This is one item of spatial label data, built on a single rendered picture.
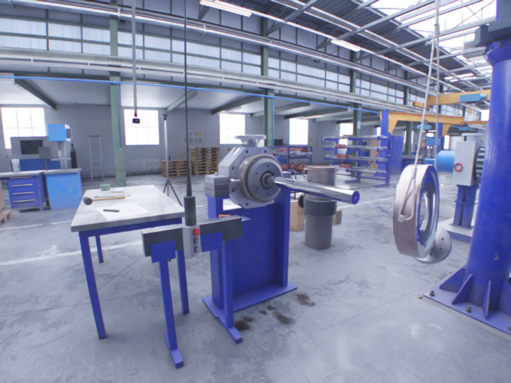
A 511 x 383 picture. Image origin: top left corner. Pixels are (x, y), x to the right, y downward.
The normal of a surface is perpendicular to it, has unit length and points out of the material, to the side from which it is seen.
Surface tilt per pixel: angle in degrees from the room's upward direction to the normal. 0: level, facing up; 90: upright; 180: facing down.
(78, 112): 90
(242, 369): 0
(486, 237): 90
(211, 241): 90
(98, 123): 90
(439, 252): 49
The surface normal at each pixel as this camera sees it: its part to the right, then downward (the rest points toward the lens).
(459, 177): -0.86, 0.09
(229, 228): 0.53, 0.15
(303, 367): 0.00, -0.98
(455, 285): -0.60, 0.14
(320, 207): -0.27, 0.17
